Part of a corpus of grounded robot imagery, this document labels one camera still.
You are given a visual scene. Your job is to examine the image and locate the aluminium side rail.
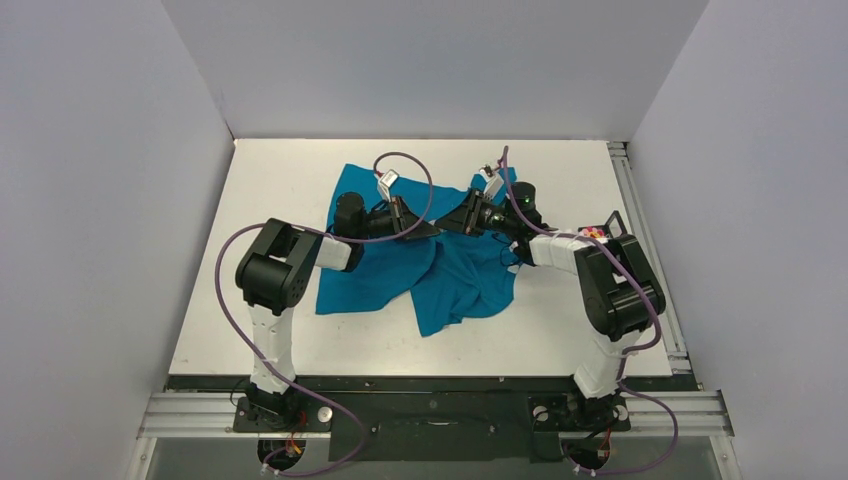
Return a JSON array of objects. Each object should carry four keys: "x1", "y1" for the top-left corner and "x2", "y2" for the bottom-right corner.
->
[{"x1": 606, "y1": 140, "x2": 692, "y2": 374}]

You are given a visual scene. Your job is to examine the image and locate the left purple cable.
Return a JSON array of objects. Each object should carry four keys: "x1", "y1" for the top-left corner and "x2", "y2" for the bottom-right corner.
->
[{"x1": 214, "y1": 151, "x2": 436, "y2": 479}]

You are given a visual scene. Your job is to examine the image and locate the purple cable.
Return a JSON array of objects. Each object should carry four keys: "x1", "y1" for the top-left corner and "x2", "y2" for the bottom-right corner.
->
[
  {"x1": 214, "y1": 151, "x2": 436, "y2": 479},
  {"x1": 496, "y1": 145, "x2": 680, "y2": 477}
]

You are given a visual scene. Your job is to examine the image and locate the black square frame stand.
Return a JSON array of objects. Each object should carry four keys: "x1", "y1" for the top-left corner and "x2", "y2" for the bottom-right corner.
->
[{"x1": 602, "y1": 210, "x2": 628, "y2": 238}]

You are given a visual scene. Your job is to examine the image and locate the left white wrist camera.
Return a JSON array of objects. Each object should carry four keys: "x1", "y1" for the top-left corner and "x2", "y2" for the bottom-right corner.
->
[{"x1": 375, "y1": 169, "x2": 399, "y2": 201}]

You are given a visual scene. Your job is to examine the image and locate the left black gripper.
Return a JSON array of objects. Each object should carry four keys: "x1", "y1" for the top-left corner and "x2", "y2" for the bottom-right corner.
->
[{"x1": 355, "y1": 196, "x2": 440, "y2": 245}]

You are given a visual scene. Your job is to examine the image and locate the aluminium front rail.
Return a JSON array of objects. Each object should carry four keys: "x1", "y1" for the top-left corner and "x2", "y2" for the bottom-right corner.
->
[{"x1": 139, "y1": 391, "x2": 734, "y2": 439}]

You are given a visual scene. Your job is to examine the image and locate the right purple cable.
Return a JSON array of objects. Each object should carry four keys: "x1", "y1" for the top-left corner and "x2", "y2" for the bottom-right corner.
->
[{"x1": 496, "y1": 145, "x2": 680, "y2": 477}]

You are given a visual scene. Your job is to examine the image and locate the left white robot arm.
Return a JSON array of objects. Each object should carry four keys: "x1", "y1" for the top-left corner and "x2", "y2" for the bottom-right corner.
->
[{"x1": 235, "y1": 192, "x2": 440, "y2": 430}]

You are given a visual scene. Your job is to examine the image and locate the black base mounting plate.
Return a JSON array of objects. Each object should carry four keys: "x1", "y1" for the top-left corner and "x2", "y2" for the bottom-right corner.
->
[{"x1": 166, "y1": 375, "x2": 696, "y2": 470}]

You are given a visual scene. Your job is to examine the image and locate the blue t-shirt garment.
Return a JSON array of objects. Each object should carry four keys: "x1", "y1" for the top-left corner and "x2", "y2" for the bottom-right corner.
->
[{"x1": 313, "y1": 164, "x2": 531, "y2": 339}]

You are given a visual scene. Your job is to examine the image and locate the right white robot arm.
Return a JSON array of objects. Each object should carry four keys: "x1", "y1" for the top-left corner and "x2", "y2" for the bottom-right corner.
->
[{"x1": 435, "y1": 182, "x2": 666, "y2": 427}]

